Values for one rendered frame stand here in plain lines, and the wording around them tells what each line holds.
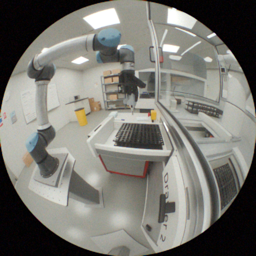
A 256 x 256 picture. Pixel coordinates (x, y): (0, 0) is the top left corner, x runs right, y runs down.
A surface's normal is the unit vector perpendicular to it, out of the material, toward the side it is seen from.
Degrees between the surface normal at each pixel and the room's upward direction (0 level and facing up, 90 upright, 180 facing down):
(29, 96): 90
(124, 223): 0
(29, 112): 90
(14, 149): 90
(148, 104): 90
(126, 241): 5
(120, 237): 3
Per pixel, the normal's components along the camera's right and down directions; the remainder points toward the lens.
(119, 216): -0.06, -0.87
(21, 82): 0.99, 0.00
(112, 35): 0.27, 0.42
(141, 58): -0.20, 0.50
